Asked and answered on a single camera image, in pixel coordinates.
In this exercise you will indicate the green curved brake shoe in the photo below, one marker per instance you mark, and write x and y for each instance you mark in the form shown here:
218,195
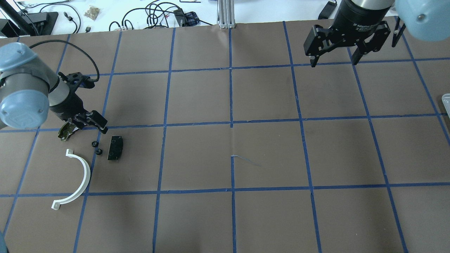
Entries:
63,133

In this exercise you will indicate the black brake pad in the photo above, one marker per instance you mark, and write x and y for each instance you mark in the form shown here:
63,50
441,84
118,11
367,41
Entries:
115,148

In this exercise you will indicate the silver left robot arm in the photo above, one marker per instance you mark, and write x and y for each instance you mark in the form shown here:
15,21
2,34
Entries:
30,89

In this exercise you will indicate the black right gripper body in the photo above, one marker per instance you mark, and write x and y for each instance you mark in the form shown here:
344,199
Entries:
355,21

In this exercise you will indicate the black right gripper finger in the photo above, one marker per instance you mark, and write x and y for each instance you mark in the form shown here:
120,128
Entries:
314,60
357,56

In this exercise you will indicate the small bag of screws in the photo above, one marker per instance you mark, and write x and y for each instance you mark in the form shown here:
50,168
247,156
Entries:
92,13

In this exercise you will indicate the black power brick right table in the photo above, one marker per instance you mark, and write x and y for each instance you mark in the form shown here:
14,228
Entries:
327,10

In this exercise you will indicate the aluminium frame post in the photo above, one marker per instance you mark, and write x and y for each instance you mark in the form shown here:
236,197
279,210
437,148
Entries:
226,16

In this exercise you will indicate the silver ribbed metal tray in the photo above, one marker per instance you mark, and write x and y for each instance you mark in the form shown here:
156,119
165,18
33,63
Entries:
446,103

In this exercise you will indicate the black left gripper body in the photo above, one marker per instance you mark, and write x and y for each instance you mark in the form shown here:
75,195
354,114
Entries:
67,105

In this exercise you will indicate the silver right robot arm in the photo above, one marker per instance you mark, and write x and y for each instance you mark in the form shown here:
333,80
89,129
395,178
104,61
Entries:
426,20

